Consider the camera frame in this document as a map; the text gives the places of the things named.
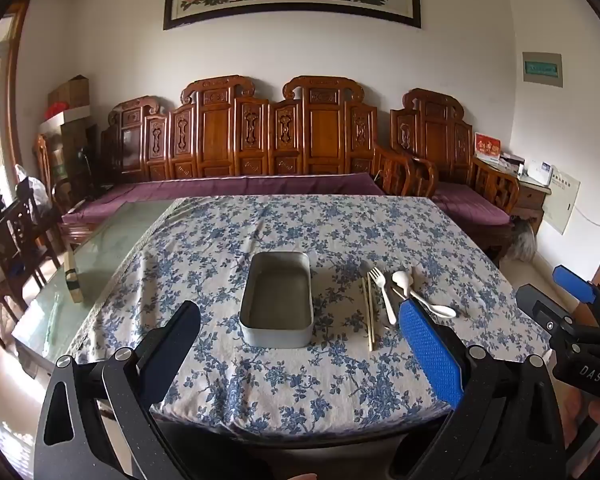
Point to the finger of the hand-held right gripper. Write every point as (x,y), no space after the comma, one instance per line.
(572,282)
(542,305)

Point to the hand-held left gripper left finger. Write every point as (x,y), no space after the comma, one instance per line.
(175,345)

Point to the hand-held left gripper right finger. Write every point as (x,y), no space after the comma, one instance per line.
(430,355)

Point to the white oval-bowl plastic spoon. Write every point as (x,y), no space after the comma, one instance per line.
(442,311)

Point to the white plastic fork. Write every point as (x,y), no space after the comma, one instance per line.
(386,300)

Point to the white round-bowl plastic spoon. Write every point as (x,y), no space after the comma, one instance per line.
(401,278)

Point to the grey metal tin box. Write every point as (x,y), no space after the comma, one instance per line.
(275,290)

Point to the blue floral tablecloth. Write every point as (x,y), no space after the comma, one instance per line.
(230,370)

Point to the grey furry duster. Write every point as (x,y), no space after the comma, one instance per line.
(522,242)

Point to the wooden side table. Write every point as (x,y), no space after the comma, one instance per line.
(530,200)

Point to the long purple seat cushion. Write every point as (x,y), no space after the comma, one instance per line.
(205,187)

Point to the red card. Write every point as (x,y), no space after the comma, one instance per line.
(486,146)

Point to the carved wooden armchair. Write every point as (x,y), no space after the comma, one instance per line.
(435,130)

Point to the plastic bag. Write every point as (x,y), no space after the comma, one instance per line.
(35,187)

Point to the carved wooden sofa bench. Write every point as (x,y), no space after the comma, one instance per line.
(220,135)

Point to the cardboard box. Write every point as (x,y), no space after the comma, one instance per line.
(70,92)

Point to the grey wall panel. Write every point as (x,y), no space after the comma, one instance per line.
(543,69)

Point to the wooden door frame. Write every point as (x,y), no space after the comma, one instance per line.
(14,85)

